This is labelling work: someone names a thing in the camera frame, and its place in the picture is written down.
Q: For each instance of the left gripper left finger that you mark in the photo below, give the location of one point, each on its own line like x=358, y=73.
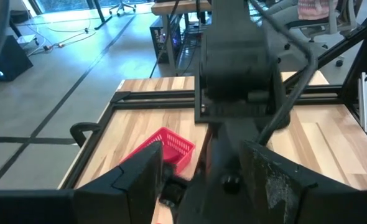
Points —
x=133, y=193

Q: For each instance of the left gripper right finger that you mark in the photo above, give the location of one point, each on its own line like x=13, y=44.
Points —
x=273, y=193

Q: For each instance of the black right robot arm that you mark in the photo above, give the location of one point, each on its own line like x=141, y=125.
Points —
x=233, y=46

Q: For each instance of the grey office chair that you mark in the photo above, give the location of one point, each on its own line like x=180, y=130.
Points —
x=320, y=29

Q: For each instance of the distant office chair base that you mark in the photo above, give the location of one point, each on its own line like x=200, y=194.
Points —
x=122, y=5

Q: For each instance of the red plastic basket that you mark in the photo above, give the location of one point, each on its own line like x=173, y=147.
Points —
x=171, y=143

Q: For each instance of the black table clamp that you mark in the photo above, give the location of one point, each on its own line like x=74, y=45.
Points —
x=77, y=127

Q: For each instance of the black computer tower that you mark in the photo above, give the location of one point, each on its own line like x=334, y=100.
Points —
x=161, y=40

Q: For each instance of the black desk leg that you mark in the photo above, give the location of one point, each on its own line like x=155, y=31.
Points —
x=101, y=15

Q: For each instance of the black box with blue lights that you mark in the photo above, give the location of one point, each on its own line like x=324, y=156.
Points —
x=12, y=59

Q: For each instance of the wooden desk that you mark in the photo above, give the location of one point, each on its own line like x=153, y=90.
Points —
x=177, y=7

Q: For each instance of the person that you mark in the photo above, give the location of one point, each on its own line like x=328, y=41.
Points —
x=314, y=9

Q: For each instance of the silver aluminium bracket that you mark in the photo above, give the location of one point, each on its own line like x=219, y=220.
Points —
x=366, y=102

